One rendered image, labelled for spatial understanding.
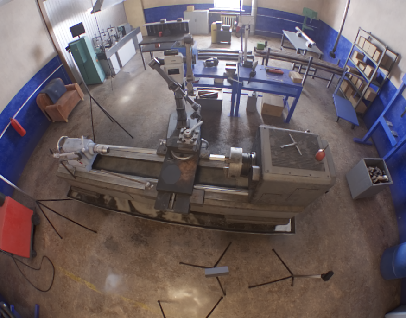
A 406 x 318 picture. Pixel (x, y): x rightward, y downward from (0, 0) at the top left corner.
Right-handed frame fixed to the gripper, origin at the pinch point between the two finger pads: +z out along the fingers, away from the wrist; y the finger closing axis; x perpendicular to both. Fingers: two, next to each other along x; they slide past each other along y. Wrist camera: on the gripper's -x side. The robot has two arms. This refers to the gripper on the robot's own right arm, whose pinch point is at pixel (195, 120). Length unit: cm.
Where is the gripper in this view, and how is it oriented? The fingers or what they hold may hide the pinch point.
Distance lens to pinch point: 203.5
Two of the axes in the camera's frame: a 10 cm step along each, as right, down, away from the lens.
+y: -6.9, -4.7, -5.5
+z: -1.4, 8.3, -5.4
